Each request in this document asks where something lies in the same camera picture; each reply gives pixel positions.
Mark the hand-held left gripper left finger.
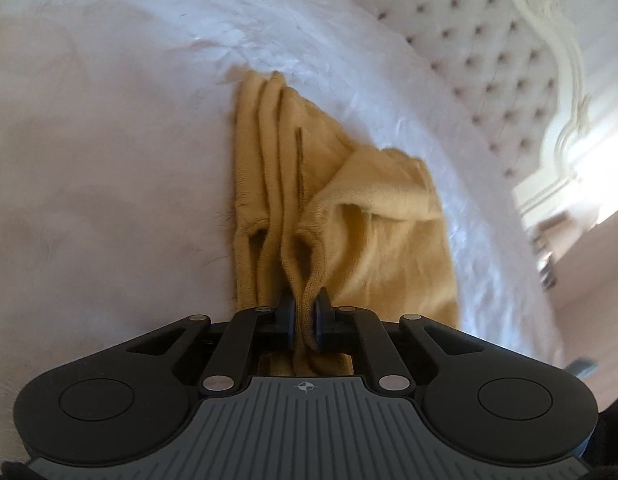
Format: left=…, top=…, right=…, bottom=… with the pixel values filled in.
left=118, top=293, right=296, bottom=395

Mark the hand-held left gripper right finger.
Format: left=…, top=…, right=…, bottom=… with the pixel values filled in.
left=313, top=287, right=492, bottom=395

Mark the yellow knit garment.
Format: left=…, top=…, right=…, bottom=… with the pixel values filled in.
left=230, top=70, right=460, bottom=377

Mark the white bed blanket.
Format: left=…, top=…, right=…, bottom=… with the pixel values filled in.
left=0, top=0, right=564, bottom=428

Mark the white tufted headboard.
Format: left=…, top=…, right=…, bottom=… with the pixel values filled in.
left=294, top=0, right=592, bottom=221

